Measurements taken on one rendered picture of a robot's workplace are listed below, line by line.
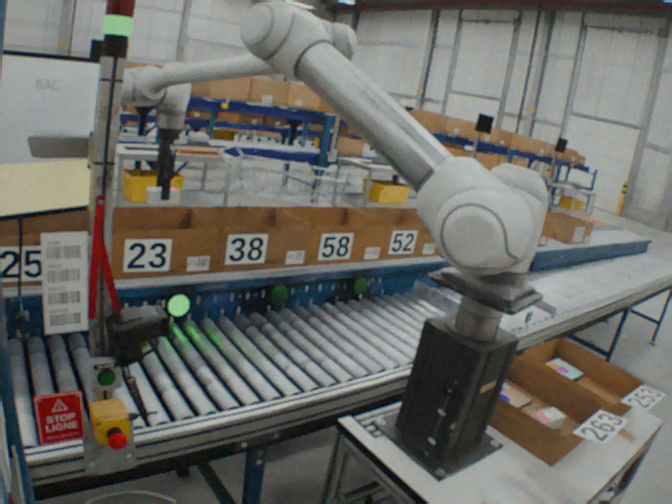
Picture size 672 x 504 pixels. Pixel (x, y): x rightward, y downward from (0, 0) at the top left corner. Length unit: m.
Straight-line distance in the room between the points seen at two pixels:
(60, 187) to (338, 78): 0.58
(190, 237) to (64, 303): 0.78
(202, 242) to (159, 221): 0.30
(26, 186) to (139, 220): 0.98
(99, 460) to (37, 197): 0.59
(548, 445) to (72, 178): 1.28
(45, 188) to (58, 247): 0.13
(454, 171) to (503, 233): 0.14
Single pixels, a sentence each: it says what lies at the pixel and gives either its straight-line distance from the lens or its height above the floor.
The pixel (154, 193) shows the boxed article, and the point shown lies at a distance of 1.62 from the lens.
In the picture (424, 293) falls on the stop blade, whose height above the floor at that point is 0.77.
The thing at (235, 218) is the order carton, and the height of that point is 1.00.
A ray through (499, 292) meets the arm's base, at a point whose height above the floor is 1.21.
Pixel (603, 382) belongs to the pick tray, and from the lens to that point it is 1.92.
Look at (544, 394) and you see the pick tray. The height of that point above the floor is 0.78.
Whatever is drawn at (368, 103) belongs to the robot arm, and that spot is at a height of 1.53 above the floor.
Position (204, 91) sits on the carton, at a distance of 6.42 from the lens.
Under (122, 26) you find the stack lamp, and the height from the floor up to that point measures 1.60.
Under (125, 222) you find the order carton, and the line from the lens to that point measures 1.87.
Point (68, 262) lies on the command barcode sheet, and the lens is 0.92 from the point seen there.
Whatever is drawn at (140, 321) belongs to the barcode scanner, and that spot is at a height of 1.08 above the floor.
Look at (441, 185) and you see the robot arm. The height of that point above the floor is 1.42.
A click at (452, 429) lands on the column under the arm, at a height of 0.86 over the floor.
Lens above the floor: 1.52
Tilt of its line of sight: 17 degrees down
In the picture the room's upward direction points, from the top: 10 degrees clockwise
